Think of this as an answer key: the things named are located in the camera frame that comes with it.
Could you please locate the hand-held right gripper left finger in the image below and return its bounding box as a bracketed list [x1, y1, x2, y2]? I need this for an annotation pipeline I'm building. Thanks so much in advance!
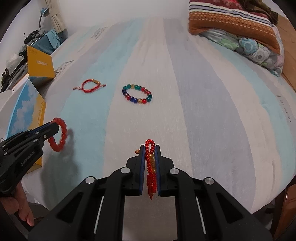
[28, 144, 146, 241]

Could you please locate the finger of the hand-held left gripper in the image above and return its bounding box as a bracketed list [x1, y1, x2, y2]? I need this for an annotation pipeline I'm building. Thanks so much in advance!
[23, 122, 57, 135]
[33, 125, 60, 143]

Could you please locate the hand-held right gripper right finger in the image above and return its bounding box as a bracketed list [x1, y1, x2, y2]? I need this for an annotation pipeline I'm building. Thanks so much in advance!
[156, 144, 274, 241]

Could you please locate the red cord bracelet gold tube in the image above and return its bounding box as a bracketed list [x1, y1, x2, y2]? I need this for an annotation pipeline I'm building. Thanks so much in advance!
[73, 79, 107, 94]
[135, 139, 158, 201]

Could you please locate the red bead bracelet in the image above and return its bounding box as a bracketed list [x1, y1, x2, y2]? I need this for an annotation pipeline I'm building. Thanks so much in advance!
[47, 117, 68, 152]

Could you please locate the blue and white cardboard box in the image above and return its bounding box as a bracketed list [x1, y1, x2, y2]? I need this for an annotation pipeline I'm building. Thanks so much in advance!
[0, 46, 56, 174]

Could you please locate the person's left hand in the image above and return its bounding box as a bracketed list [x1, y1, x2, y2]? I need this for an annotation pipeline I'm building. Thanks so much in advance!
[0, 183, 35, 227]

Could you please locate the striped bed sheet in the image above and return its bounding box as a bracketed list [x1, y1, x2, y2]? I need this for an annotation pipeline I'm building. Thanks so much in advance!
[21, 17, 296, 214]

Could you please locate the grey suitcase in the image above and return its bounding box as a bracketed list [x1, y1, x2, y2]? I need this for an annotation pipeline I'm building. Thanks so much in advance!
[0, 58, 29, 91]

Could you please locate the white tissue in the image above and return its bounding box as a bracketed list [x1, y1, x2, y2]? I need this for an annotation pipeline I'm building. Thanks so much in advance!
[7, 53, 23, 66]

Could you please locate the teal suitcase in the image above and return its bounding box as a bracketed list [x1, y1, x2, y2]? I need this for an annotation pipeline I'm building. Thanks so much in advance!
[31, 32, 67, 56]

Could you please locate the teal cloth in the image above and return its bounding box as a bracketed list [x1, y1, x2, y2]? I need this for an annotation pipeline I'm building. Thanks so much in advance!
[45, 30, 60, 49]

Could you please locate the black bag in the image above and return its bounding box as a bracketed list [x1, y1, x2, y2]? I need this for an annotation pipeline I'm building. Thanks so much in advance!
[23, 30, 44, 43]

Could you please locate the beige curtain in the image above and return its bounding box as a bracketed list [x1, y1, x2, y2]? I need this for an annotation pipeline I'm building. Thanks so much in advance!
[45, 0, 67, 32]

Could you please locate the blue desk lamp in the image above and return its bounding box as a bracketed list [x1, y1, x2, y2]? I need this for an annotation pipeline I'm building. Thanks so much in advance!
[38, 8, 50, 30]

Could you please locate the floral quilt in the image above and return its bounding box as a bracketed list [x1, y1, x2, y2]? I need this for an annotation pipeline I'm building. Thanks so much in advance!
[200, 23, 285, 77]

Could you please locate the striped red brown pillow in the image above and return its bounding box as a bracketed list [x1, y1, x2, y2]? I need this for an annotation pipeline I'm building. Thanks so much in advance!
[188, 0, 281, 55]

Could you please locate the brown blanket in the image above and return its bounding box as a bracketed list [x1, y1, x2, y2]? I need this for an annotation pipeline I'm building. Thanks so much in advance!
[240, 0, 279, 24]

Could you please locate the multicoloured glass bead bracelet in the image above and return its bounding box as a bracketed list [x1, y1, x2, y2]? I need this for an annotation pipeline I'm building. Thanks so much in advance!
[122, 84, 153, 104]

